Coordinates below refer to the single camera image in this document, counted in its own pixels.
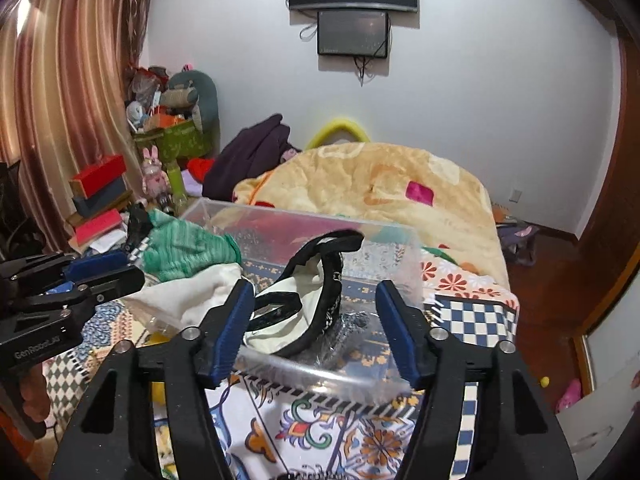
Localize pink bunny toy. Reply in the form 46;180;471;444
141;147;169;207

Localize black cables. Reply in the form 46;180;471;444
350;55;377;87

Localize grey-green plush toy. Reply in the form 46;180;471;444
166;67;221;157

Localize red cloth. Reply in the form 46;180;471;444
187;157;216;184

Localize clear plastic storage box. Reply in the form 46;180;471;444
177;197;427;406

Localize brown striped curtain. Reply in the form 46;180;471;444
0;0;157;257

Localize wooden door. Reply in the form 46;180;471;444
554;0;640;411

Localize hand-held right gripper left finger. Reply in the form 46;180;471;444
47;278;257;480

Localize beige plush blanket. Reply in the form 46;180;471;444
232;141;512;292

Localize small black wall screen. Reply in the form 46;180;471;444
316;9;391;59

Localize green striped knit cloth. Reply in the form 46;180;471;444
142;209;244;283

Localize person's left hand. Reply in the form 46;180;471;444
20;364;49;418

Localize green bottle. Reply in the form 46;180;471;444
167;162;189;212

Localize purple bag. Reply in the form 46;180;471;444
497;222;542;267

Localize patterned bedsheet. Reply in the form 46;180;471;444
42;240;522;480

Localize green cardboard box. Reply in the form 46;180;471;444
133;120;214;164

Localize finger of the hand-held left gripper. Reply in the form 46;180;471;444
0;251;132;287
0;265;147;322

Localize dark purple clothing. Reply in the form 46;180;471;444
202;113;304;202

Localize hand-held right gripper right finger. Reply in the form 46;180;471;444
375;280;581;480

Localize black striped cloth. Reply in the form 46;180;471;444
126;205;152;257

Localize dark blue box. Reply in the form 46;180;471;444
72;176;134;219

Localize pink flat box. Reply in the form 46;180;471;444
73;208;125;249

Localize white garment with black trim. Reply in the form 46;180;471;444
242;229;366;359

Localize white board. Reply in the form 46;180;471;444
554;360;640;467

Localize white cloth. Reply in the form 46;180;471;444
122;261;247;332

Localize red box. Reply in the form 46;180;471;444
68;154;127;199

